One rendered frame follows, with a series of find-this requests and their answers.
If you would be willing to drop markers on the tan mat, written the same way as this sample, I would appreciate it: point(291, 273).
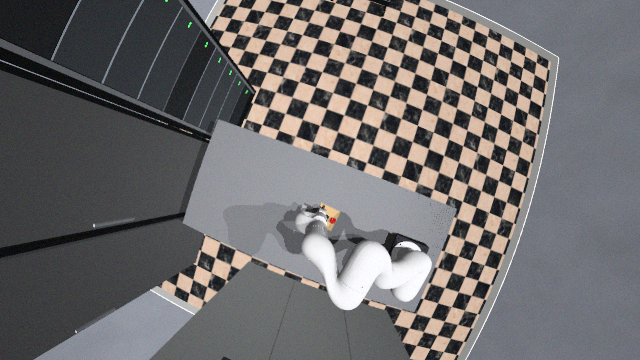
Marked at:
point(331, 213)

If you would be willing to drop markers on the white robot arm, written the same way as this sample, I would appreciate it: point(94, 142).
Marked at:
point(368, 260)

